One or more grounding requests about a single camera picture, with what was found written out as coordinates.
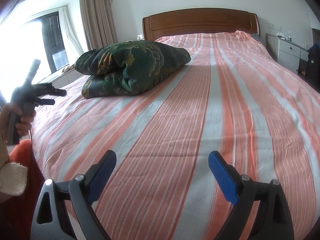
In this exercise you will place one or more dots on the cream knitted sleeve forearm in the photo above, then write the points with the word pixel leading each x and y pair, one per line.
pixel 13 175

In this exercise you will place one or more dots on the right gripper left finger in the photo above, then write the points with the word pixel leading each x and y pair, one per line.
pixel 51 220

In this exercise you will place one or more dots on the person's left hand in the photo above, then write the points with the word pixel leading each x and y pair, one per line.
pixel 24 124

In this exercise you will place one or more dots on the wooden headboard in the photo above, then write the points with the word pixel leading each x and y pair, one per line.
pixel 199 20

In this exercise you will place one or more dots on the pink striped bed sheet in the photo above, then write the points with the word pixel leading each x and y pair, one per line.
pixel 232 97

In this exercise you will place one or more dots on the orange fuzzy garment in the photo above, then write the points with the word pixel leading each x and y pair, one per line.
pixel 17 212

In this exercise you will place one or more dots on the white window bench cabinet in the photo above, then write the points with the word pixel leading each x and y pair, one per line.
pixel 66 78

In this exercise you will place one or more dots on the white bedside drawer cabinet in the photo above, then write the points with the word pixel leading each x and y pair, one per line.
pixel 287 54

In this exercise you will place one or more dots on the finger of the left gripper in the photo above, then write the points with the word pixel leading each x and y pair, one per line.
pixel 42 89
pixel 41 102

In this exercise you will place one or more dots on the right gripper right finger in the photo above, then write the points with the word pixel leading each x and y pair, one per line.
pixel 273 219

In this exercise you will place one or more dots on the beige curtain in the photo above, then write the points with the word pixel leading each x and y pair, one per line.
pixel 98 23

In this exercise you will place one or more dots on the green patterned padded jacket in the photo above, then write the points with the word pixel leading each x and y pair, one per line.
pixel 128 68

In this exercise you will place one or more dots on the dark jacket on chair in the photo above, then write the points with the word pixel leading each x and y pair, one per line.
pixel 312 67

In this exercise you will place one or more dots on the white sheer curtain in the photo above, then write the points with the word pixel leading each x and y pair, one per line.
pixel 72 45

